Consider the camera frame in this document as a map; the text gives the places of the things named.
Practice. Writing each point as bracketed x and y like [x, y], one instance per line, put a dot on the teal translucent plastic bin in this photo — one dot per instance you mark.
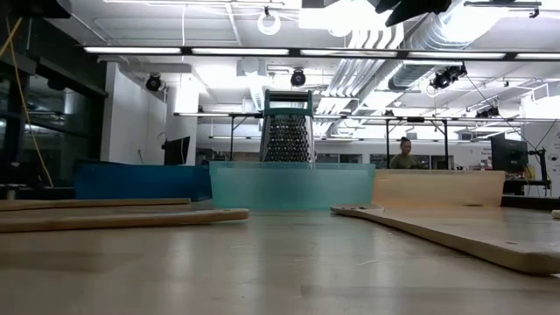
[293, 188]

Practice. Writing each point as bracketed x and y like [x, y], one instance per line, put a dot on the wooden slotted spatula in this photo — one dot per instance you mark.
[481, 251]

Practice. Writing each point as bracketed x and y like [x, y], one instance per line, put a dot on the brown wooden spoon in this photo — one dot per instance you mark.
[87, 204]

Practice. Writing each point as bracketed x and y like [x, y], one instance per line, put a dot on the black ceiling spotlight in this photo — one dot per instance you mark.
[154, 83]
[298, 78]

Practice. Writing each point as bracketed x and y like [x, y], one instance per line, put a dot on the person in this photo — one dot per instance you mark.
[404, 157]

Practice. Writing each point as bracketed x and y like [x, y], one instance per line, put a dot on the black computer monitor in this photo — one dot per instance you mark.
[177, 151]
[509, 153]

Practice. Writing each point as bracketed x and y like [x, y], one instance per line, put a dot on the blue plastic bin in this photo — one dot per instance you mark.
[140, 181]

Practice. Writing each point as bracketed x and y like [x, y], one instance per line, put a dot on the silver round ventilation duct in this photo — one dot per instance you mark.
[437, 44]

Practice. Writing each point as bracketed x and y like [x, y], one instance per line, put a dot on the black ceiling camera cluster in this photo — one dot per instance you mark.
[446, 78]

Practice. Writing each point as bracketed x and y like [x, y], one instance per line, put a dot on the long ceiling light rail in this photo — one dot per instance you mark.
[295, 52]

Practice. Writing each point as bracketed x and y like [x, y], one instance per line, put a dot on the black workbench frame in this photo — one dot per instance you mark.
[387, 140]

